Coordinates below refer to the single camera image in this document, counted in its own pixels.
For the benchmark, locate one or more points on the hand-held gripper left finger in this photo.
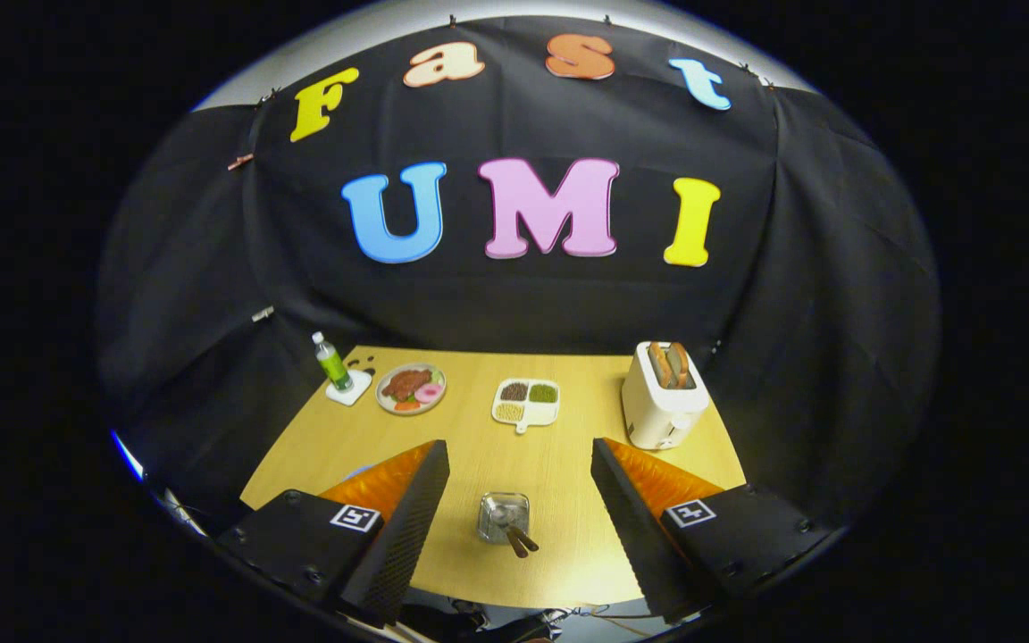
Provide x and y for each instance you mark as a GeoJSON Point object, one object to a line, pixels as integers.
{"type": "Point", "coordinates": [407, 536]}

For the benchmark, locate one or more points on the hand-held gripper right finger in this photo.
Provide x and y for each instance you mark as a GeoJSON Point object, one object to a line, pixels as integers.
{"type": "Point", "coordinates": [635, 536]}

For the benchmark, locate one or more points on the blue plate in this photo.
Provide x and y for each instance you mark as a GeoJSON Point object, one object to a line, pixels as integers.
{"type": "Point", "coordinates": [358, 468]}

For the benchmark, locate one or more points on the white toaster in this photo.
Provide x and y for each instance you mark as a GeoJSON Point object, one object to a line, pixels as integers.
{"type": "Point", "coordinates": [657, 420]}

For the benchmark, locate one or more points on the pink ham slice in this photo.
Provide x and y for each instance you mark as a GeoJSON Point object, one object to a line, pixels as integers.
{"type": "Point", "coordinates": [429, 393]}

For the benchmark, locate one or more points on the brown meat slice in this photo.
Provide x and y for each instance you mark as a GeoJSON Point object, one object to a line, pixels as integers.
{"type": "Point", "coordinates": [403, 384]}

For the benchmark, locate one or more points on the white square coaster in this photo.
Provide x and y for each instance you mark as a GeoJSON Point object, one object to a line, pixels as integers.
{"type": "Point", "coordinates": [355, 393]}

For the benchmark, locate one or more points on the white divided bean dish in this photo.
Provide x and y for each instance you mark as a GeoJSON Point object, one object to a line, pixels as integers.
{"type": "Point", "coordinates": [539, 415]}

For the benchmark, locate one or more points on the white food plate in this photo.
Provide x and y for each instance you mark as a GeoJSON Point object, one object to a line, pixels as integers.
{"type": "Point", "coordinates": [430, 370]}

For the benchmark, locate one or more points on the toast slice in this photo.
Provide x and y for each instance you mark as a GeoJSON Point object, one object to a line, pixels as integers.
{"type": "Point", "coordinates": [657, 364]}
{"type": "Point", "coordinates": [679, 364]}

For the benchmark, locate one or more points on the green drink bottle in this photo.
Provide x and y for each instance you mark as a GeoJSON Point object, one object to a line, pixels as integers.
{"type": "Point", "coordinates": [333, 366]}

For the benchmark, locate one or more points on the silver cloth clip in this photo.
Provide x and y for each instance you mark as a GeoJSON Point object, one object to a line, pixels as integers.
{"type": "Point", "coordinates": [263, 313]}

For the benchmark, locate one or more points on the computer monitor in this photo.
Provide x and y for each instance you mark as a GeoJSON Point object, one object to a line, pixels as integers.
{"type": "Point", "coordinates": [126, 455]}

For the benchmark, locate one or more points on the orange cloth clip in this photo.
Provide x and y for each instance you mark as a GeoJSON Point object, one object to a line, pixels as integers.
{"type": "Point", "coordinates": [240, 162]}

